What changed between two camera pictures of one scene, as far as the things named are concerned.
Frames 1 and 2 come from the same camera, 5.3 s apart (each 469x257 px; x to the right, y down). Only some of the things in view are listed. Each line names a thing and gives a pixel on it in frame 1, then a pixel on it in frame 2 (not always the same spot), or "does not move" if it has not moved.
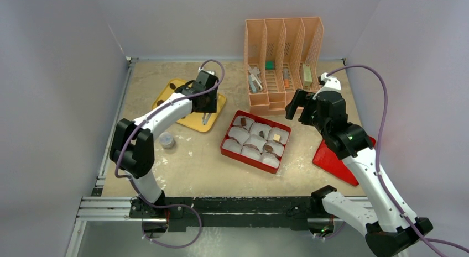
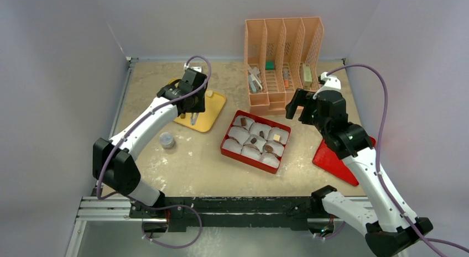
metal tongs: [205, 117] → [193, 117]
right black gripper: [307, 105] does not move
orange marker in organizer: [286, 77] does not move
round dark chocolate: [269, 148] does not move
